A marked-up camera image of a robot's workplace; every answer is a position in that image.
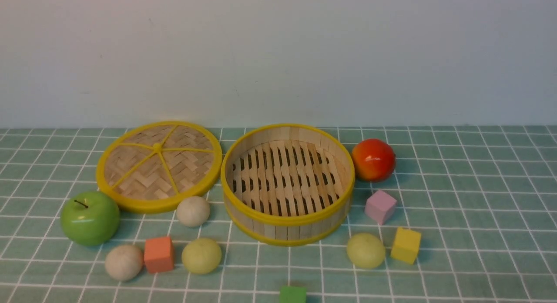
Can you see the yellow bamboo steamer lid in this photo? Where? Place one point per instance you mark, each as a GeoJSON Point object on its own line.
{"type": "Point", "coordinates": [153, 168]}

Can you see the white bun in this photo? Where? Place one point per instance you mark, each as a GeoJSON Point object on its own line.
{"type": "Point", "coordinates": [124, 262]}
{"type": "Point", "coordinates": [193, 211]}

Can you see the yellow cube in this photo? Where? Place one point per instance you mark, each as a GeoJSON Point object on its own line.
{"type": "Point", "coordinates": [406, 245]}

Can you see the green cube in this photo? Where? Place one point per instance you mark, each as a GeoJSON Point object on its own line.
{"type": "Point", "coordinates": [293, 294]}

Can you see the yellow bamboo steamer tray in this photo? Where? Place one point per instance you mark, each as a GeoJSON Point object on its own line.
{"type": "Point", "coordinates": [287, 184]}

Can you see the red orange tomato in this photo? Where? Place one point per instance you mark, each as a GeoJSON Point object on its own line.
{"type": "Point", "coordinates": [374, 160]}

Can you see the pink cube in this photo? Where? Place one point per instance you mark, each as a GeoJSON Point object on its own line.
{"type": "Point", "coordinates": [380, 206]}

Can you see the yellow-green bun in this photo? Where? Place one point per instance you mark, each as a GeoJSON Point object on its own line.
{"type": "Point", "coordinates": [201, 256]}
{"type": "Point", "coordinates": [365, 251]}

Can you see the green apple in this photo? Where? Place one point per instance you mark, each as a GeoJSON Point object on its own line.
{"type": "Point", "coordinates": [90, 218]}

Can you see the orange cube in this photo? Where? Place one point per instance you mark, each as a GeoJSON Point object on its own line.
{"type": "Point", "coordinates": [159, 254]}

